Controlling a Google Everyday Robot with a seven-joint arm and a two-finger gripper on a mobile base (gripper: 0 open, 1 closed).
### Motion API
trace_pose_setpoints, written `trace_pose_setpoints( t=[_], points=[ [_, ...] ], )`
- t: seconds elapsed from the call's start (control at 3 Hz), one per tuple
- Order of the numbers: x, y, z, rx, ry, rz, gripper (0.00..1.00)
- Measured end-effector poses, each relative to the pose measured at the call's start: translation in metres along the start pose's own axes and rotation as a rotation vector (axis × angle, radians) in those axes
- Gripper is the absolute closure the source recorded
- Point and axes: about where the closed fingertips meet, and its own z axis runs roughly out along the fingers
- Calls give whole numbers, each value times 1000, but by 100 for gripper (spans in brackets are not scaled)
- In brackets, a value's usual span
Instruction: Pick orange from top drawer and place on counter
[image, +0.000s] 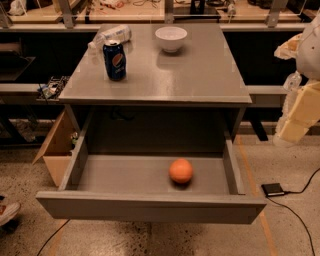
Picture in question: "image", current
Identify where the blue Pepsi can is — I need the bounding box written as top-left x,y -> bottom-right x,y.
103,40 -> 126,81

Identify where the white ceramic bowl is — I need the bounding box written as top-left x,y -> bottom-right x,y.
155,26 -> 188,53

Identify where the grey open drawer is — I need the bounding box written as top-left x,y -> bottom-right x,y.
36,132 -> 266,224

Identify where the hand sanitizer pump bottle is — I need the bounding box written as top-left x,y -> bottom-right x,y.
283,71 -> 302,91

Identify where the clear plastic water bottle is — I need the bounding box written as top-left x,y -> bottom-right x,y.
88,24 -> 132,49

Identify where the orange fruit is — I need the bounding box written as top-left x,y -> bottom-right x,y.
169,158 -> 193,184

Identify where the grey counter cabinet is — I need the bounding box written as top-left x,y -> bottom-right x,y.
60,24 -> 251,154

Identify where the white sneaker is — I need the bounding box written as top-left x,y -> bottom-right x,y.
0,202 -> 21,226

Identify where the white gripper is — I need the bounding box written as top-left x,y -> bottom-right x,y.
273,82 -> 320,147

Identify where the black floor cable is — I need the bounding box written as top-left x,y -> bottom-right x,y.
35,218 -> 71,256

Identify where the cardboard box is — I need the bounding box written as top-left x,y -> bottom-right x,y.
33,110 -> 76,186

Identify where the black foot pedal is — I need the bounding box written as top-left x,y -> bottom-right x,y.
261,183 -> 285,197

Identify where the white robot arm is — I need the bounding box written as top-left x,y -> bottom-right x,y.
273,15 -> 320,147

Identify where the black pedal cable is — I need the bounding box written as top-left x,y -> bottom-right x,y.
266,166 -> 320,256

